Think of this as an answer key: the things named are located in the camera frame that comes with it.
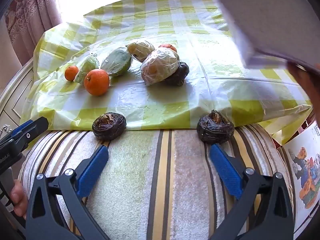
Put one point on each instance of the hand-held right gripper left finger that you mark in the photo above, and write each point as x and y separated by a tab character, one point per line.
92	172

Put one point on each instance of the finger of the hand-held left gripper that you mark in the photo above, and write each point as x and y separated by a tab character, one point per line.
37	128
22	126

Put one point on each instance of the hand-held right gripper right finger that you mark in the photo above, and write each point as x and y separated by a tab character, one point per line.
226	172

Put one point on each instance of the dark brown wrinkled fruit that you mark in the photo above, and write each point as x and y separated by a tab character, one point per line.
180	76
215	128
109	126

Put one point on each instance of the large orange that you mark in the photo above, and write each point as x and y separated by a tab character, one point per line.
96	82

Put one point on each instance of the small plastic-wrapped green fruit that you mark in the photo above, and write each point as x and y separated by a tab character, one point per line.
87	66

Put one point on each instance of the large plastic-wrapped green fruit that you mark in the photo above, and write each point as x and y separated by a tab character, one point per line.
116	62

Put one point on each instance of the plastic-wrapped yellowish fruit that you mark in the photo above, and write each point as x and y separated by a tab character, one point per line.
140	50

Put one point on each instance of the purple cardboard box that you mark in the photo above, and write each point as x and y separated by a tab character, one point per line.
262	17

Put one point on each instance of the person's left hand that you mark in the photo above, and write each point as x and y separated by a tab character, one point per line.
20	200

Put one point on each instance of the cream wooden cabinet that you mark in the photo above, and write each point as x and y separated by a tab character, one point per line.
12	92

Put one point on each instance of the small orange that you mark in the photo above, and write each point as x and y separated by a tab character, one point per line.
168	47
71	73

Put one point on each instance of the printed cartoon paper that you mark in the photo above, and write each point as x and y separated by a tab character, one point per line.
305	175

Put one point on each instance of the yellow checkered plastic tablecloth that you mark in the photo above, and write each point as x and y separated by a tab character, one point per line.
175	100

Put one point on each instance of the pink patterned curtain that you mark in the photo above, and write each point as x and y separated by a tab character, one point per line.
32	12

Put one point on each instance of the dark rounded object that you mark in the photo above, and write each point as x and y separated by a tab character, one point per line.
306	85

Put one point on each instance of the plastic-wrapped whitish fruit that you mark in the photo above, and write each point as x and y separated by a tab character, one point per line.
160	65

